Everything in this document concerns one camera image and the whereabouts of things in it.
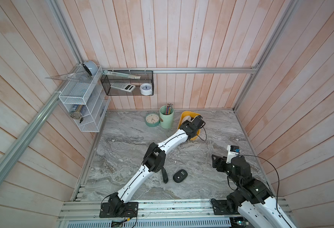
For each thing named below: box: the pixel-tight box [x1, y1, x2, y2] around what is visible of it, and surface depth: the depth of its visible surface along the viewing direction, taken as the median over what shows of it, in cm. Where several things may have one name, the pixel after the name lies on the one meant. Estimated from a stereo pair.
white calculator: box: [110, 83, 136, 93], surface depth 100 cm
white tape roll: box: [139, 83, 153, 96], surface depth 97 cm
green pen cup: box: [159, 104, 175, 130], surface depth 104 cm
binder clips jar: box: [69, 104, 88, 120], surface depth 78 cm
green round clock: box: [144, 113, 161, 127], surface depth 113 cm
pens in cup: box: [165, 103, 174, 115], surface depth 100 cm
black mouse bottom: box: [172, 169, 188, 183], surface depth 85 cm
